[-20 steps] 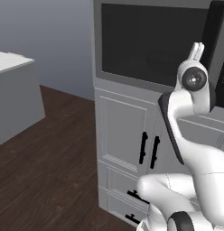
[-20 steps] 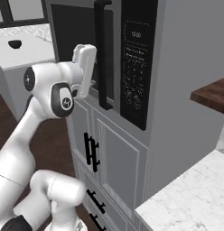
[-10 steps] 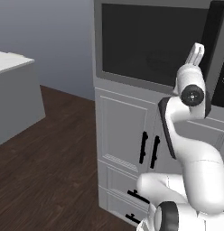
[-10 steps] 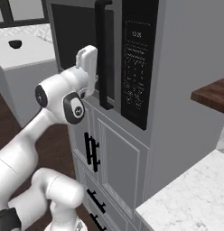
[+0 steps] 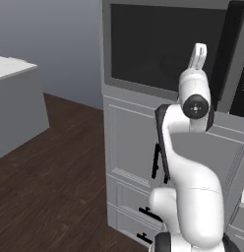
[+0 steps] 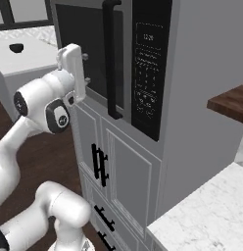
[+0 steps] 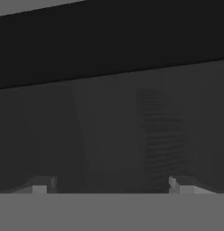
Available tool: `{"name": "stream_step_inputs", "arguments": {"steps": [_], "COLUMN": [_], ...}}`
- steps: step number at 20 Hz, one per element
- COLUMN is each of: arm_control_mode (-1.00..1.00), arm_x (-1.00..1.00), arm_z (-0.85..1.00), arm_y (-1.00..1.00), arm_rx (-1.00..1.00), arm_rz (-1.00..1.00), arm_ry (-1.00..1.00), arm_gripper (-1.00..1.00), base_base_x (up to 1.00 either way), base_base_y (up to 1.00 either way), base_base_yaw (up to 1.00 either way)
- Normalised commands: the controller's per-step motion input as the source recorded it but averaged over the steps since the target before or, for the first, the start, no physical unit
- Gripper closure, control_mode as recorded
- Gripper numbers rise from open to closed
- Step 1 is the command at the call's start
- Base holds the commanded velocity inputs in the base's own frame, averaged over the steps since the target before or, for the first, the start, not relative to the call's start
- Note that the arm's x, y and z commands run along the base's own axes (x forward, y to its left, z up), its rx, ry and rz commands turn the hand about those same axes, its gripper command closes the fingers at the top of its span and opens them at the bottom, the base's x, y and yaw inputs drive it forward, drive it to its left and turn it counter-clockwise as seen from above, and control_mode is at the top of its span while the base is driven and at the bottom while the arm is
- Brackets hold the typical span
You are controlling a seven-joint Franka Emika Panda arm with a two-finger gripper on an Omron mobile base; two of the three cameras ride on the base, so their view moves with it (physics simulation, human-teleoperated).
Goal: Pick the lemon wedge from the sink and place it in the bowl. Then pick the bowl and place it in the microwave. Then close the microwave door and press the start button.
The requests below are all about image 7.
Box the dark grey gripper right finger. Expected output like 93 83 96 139
168 175 219 195

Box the dark grey cupboard front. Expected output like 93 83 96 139
0 59 224 195

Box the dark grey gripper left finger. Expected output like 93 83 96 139
0 175 60 195

